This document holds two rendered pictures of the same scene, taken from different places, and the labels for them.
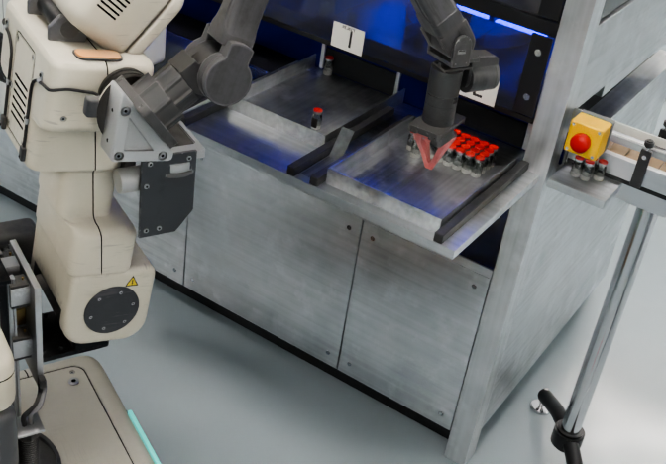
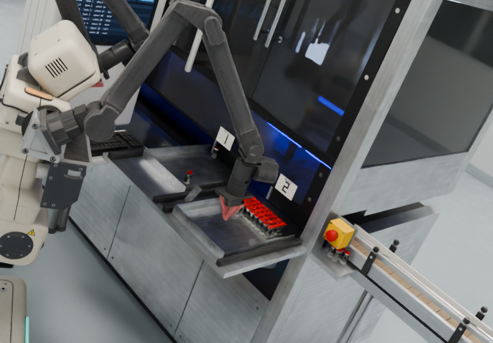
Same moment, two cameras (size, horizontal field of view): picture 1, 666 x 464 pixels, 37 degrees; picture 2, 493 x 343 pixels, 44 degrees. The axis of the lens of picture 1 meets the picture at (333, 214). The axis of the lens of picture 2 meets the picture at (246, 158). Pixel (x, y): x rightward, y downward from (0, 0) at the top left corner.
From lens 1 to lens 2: 0.39 m
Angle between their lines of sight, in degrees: 11
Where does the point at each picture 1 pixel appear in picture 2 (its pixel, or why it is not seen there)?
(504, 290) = (274, 315)
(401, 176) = (220, 223)
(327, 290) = (180, 286)
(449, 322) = (239, 327)
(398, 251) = not seen: hidden behind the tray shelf
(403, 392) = not seen: outside the picture
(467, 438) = not seen: outside the picture
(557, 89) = (326, 199)
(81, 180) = (17, 163)
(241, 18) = (117, 94)
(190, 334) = (100, 289)
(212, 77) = (90, 122)
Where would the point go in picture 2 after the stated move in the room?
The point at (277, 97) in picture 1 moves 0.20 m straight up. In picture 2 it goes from (174, 160) to (190, 114)
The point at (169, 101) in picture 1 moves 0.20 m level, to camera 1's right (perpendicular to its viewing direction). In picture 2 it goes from (61, 128) to (131, 162)
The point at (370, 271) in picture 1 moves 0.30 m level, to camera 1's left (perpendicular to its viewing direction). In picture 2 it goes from (205, 281) to (140, 248)
